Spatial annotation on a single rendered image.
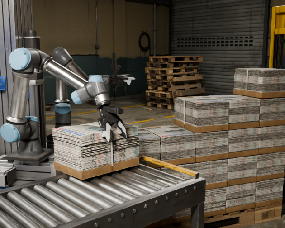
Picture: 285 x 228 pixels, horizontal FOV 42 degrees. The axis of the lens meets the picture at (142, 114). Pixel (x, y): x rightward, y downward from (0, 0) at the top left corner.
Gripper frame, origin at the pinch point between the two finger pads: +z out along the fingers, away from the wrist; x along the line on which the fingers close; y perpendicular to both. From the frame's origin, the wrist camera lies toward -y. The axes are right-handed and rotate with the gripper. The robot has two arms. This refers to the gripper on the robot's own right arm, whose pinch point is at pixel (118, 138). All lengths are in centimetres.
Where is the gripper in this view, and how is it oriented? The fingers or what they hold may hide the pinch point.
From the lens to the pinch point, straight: 185.3
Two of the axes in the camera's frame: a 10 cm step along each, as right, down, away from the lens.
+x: -7.5, 1.1, -6.5
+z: 3.3, 9.2, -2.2
